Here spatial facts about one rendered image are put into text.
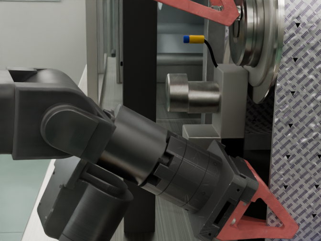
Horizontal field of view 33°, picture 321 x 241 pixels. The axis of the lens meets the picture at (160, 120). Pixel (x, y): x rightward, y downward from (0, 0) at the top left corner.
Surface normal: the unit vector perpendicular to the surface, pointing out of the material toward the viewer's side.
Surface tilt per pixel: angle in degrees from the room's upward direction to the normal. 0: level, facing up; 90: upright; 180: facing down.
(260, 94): 90
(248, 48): 115
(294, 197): 90
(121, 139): 74
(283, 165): 90
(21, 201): 0
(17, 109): 94
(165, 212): 0
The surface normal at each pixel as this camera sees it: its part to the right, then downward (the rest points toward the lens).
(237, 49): -1.00, 0.00
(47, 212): -0.83, -0.32
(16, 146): 0.36, 0.32
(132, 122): 0.46, -0.58
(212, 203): -0.86, -0.47
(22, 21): 0.07, 0.26
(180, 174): 0.18, 0.07
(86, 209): -0.17, 0.03
